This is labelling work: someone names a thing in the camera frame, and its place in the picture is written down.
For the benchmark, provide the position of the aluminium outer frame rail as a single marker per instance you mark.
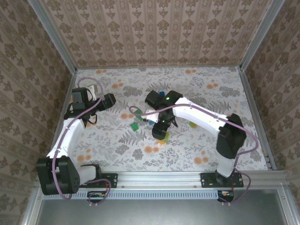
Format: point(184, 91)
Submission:
point(31, 206)
point(287, 206)

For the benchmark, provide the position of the dark green long lego brick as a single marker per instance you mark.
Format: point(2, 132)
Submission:
point(134, 126)

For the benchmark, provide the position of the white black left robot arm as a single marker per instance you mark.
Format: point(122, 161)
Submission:
point(68, 138)

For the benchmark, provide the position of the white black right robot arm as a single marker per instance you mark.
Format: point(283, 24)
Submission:
point(199, 114)

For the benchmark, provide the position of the floral patterned table cover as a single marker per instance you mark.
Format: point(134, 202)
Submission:
point(192, 77)

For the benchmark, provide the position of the aluminium table side rail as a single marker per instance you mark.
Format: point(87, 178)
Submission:
point(71, 79)
point(253, 105)

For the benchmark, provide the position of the thin aluminium edge strip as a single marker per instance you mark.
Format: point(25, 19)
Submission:
point(140, 67)

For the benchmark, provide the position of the aluminium frame post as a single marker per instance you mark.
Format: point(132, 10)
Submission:
point(54, 37)
point(260, 35)

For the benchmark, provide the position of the grey sheet metal panel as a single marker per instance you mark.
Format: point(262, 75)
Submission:
point(164, 213)

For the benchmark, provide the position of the dark blue square lego brick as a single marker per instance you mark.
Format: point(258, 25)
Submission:
point(161, 93)

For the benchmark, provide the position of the wide aluminium base rail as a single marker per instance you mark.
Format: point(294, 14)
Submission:
point(159, 179)

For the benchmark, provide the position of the lime green lego brick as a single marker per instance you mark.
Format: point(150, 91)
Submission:
point(193, 125)
point(166, 137)

